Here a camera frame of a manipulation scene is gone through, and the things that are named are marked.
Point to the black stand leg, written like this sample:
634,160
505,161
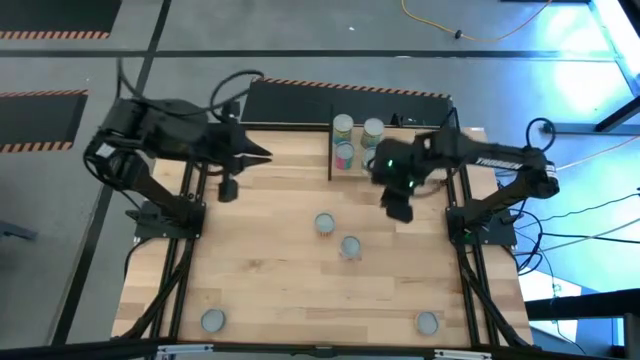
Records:
620,115

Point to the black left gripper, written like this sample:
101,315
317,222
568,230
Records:
225,145

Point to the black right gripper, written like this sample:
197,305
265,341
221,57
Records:
400,172

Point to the pink and green can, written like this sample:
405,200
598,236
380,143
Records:
345,150

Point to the dark desk edge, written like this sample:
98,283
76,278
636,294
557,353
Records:
575,302

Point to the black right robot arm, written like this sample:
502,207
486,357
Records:
500,162

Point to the short silver lid can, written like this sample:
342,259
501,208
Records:
213,320

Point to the silver metal bracket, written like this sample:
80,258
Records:
185,349
460,354

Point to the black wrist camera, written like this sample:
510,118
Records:
399,209
228,190

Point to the white strawberry print can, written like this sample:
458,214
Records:
350,246

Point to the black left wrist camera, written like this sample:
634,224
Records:
228,190

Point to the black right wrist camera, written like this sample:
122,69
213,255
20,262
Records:
399,209

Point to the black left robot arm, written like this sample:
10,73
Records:
150,130

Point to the black orange-striped floor mat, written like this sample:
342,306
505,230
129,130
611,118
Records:
35,120
50,15
290,105

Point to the yellow bean print can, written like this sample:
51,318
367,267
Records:
324,222

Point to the wooden shelf with black frame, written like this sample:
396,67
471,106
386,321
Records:
352,173

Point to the black aluminium table frame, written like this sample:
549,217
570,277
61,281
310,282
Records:
280,350

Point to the short orange label can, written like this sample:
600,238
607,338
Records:
427,323

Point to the grey furniture foot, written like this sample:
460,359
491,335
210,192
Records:
15,230

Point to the blue cherries can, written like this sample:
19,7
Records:
373,126

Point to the yellow-green cherries can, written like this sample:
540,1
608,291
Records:
343,122

